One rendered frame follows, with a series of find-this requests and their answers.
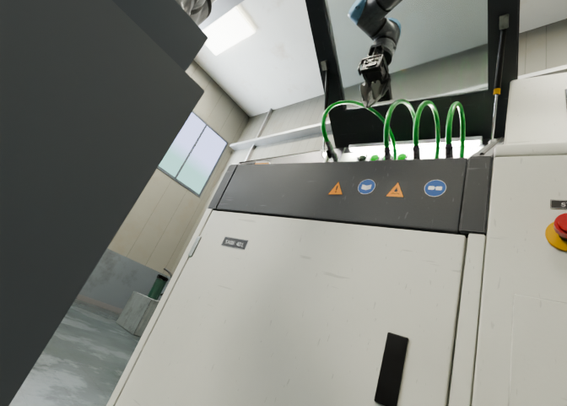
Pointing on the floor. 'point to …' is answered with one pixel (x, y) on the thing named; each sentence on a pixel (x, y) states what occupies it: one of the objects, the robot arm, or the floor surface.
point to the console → (525, 259)
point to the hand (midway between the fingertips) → (369, 105)
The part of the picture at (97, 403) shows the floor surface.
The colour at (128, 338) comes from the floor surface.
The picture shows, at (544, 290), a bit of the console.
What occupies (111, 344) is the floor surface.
